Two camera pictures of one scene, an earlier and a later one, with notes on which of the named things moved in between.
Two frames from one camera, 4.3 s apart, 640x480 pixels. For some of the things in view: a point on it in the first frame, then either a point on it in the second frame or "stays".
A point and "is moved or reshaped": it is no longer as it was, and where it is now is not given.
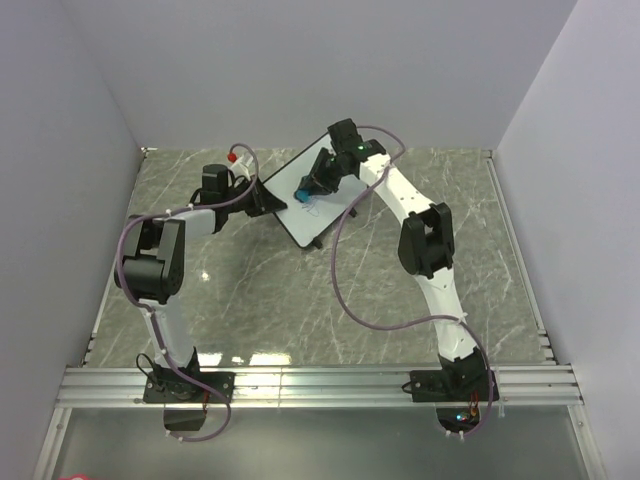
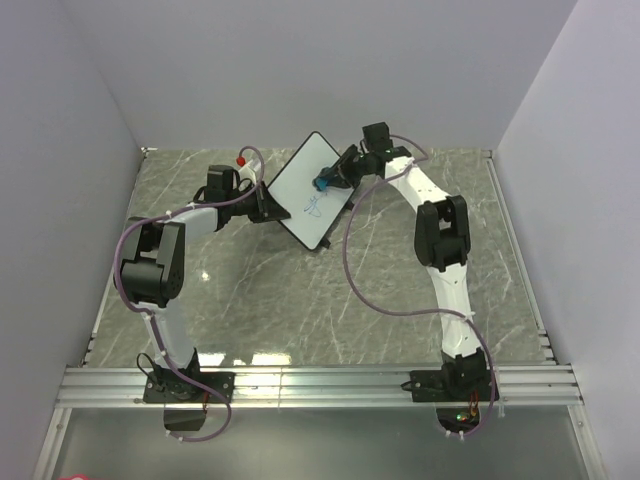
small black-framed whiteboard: [311, 220] is moved or reshaped
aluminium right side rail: [519, 254] stays
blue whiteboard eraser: [302, 195] is moved or reshaped
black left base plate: [174, 388] stays
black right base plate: [447, 385] stays
